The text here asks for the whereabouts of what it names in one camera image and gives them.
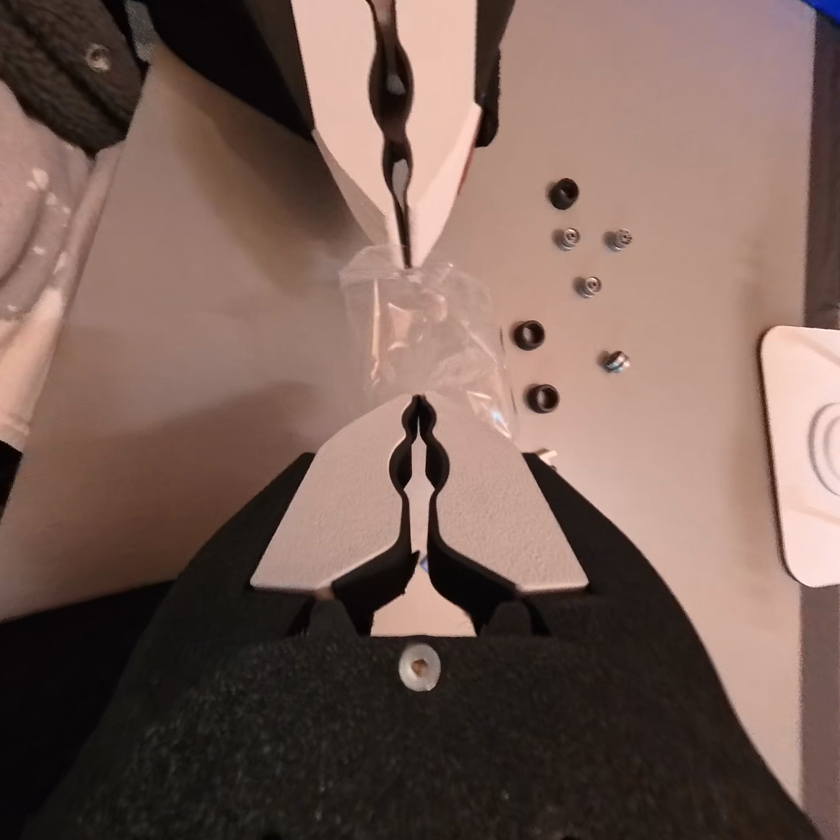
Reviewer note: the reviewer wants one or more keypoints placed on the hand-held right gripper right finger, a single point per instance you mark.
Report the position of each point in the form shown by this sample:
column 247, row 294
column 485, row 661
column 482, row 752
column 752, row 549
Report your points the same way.
column 505, row 512

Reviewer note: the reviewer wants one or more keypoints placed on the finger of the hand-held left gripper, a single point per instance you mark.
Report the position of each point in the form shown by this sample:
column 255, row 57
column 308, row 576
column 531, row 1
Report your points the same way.
column 334, row 79
column 446, row 98

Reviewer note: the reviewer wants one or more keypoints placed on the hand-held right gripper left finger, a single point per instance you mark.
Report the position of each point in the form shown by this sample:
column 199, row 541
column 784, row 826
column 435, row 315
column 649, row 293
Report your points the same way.
column 328, row 512

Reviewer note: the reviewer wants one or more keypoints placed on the black lego tire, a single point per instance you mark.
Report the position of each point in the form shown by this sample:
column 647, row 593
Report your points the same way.
column 517, row 340
column 551, row 197
column 530, row 401

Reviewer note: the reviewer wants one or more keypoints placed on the grey lego wheel rim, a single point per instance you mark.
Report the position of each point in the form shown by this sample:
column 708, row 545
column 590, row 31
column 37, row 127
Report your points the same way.
column 618, row 239
column 615, row 361
column 568, row 238
column 589, row 286

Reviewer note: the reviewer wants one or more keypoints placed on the clear plastic bag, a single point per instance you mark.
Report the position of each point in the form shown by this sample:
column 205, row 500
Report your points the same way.
column 420, row 328

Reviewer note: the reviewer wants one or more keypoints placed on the person's left forearm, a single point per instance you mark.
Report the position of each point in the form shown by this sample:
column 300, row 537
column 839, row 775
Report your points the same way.
column 216, row 59

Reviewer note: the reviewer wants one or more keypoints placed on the small white lego piece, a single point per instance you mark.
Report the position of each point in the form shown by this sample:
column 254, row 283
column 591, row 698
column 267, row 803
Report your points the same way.
column 546, row 454

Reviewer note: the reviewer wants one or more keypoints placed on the white stand base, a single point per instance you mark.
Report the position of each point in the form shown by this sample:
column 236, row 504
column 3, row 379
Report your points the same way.
column 787, row 459

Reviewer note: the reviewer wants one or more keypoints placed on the blue plastic bin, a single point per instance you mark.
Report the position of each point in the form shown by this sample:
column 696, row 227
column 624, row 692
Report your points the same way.
column 823, row 3

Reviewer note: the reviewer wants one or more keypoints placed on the grey printed sweatshirt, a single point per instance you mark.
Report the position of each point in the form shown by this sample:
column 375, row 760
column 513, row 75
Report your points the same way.
column 39, row 262

